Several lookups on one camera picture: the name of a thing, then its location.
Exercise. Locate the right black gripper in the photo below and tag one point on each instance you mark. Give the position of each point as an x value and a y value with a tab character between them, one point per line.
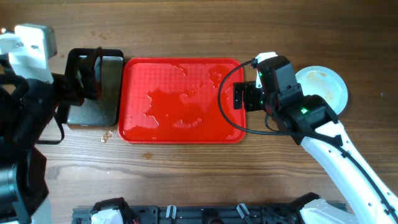
237	95

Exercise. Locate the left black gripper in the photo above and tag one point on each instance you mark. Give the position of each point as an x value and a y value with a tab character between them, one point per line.
61	86

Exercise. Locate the white plate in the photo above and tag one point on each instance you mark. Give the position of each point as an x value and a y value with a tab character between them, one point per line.
324	82

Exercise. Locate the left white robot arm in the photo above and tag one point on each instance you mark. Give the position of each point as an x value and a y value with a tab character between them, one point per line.
24	115

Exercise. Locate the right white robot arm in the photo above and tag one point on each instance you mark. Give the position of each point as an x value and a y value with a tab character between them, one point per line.
314	125

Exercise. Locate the black water tray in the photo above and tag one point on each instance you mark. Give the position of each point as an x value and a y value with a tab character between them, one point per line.
105	110

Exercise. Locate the red plastic tray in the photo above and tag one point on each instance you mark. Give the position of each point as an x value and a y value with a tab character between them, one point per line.
179	101

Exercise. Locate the black mounting rail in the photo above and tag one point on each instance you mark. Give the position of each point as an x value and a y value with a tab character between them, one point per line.
266	214

